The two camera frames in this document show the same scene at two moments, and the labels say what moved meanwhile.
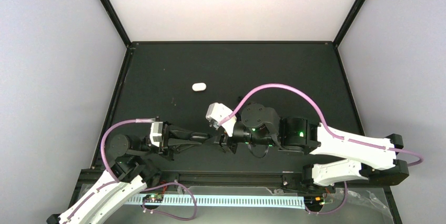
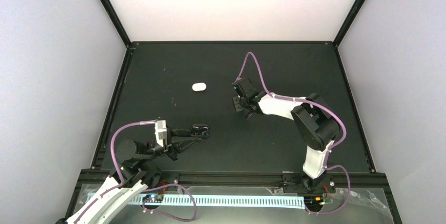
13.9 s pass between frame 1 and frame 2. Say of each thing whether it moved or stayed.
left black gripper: stayed
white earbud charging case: stayed
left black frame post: stayed
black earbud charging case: moved
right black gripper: moved
